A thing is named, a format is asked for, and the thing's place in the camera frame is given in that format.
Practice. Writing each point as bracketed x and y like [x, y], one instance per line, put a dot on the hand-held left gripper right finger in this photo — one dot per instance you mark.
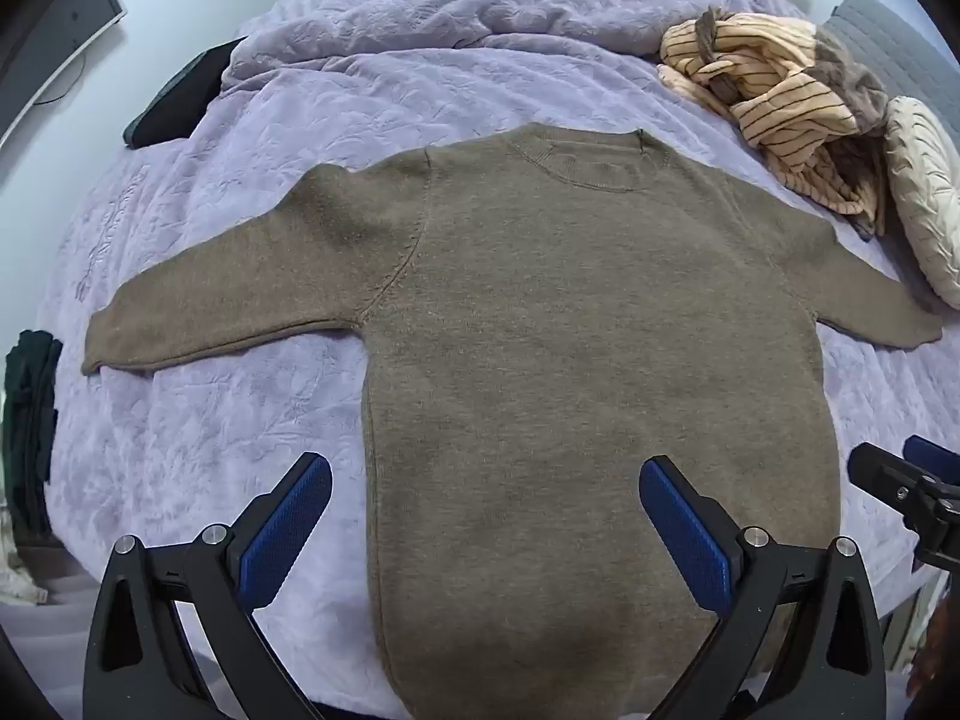
[686, 532]

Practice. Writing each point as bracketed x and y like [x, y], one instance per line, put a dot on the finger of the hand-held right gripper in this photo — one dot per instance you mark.
[892, 484]
[934, 451]

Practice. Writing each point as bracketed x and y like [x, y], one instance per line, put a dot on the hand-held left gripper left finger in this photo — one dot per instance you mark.
[289, 525]

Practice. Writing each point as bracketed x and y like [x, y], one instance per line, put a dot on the brown knit sweater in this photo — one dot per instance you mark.
[570, 360]

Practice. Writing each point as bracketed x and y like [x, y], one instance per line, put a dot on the cream quilted pillow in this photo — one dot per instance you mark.
[926, 202]

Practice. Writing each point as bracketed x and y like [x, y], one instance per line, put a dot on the white crumpled cloth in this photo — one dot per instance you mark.
[19, 577]

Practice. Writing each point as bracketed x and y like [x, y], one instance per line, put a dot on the dark green clothing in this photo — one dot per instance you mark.
[30, 427]

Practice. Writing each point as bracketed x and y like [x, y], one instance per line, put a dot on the purple textured blanket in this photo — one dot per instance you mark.
[247, 202]

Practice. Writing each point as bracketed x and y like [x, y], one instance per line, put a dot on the grey-brown fuzzy garment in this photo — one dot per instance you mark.
[855, 94]

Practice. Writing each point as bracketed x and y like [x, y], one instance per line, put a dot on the cream striped garment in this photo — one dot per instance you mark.
[780, 90]

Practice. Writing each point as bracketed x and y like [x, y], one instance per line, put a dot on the grey quilted mattress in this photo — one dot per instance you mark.
[889, 41]

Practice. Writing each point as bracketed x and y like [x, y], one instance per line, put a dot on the black cushion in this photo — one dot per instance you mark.
[176, 101]

